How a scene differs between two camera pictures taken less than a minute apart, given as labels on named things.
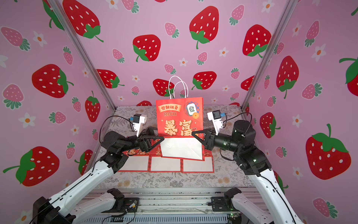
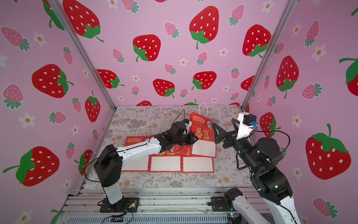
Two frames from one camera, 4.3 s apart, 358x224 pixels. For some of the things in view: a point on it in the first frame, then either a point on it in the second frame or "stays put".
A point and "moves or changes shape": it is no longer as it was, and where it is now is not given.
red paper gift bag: [137, 161] stays put
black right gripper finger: [201, 132] to [218, 133]
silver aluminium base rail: [160, 206] stays put
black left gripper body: [141, 139] to [187, 140]
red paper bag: [176, 118] moves or changes shape
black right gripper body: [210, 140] to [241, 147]
